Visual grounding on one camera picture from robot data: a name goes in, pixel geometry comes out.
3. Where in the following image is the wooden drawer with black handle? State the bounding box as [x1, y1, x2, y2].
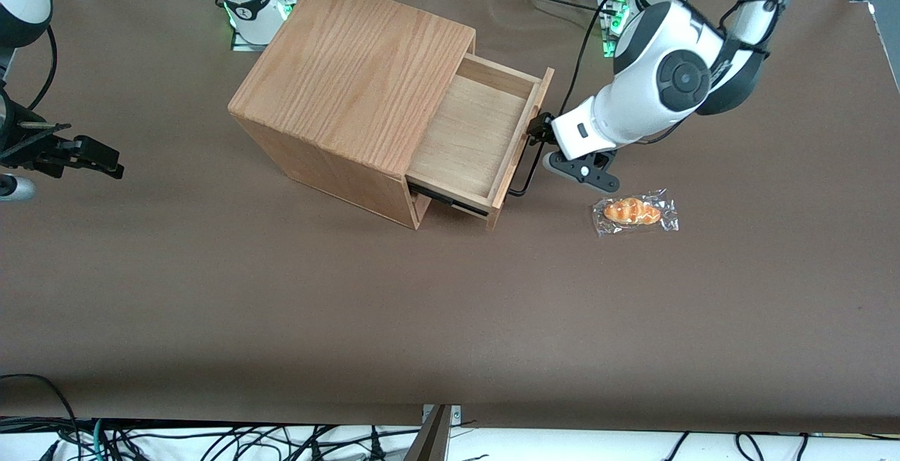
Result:
[406, 53, 555, 230]

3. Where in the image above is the metal table edge bracket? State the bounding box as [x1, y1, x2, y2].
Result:
[422, 405, 462, 428]

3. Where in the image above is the wooden drawer cabinet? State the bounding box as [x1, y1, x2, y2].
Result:
[228, 0, 477, 230]

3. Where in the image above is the black looped floor cable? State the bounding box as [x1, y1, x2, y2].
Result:
[0, 374, 79, 461]

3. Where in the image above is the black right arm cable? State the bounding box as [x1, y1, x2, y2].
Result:
[27, 24, 58, 112]

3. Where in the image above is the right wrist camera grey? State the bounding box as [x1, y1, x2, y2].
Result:
[0, 174, 37, 202]

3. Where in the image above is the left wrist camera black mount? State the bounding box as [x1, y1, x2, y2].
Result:
[543, 150, 621, 193]

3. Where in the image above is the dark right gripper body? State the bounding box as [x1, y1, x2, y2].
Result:
[0, 87, 51, 168]

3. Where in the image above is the bread roll in clear wrapper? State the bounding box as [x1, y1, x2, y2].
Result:
[591, 188, 680, 238]

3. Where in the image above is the brown slanted bar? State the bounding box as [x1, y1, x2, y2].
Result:
[403, 405, 452, 461]

